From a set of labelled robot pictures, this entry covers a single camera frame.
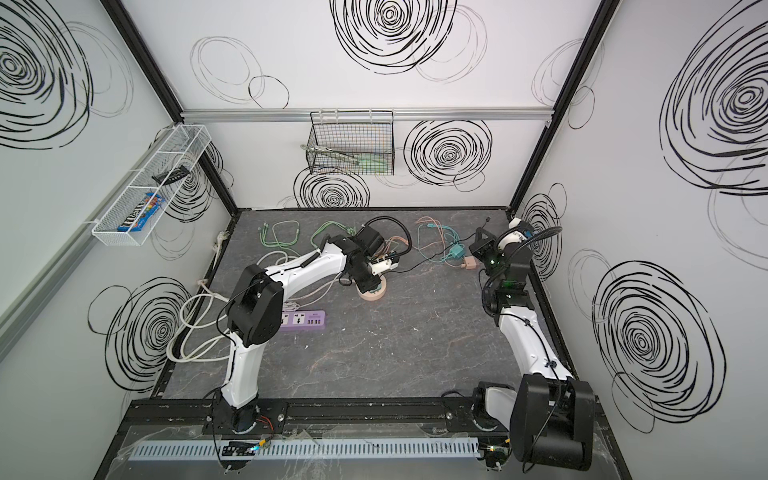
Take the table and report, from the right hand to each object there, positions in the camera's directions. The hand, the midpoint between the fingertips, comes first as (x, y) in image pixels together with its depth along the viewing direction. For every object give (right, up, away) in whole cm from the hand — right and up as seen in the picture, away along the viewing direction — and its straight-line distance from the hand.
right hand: (477, 227), depth 79 cm
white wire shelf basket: (-87, +25, +12) cm, 92 cm away
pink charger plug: (+4, -12, +23) cm, 26 cm away
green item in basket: (-30, +21, +20) cm, 42 cm away
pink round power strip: (-29, -22, +15) cm, 39 cm away
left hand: (-28, -17, +14) cm, 36 cm away
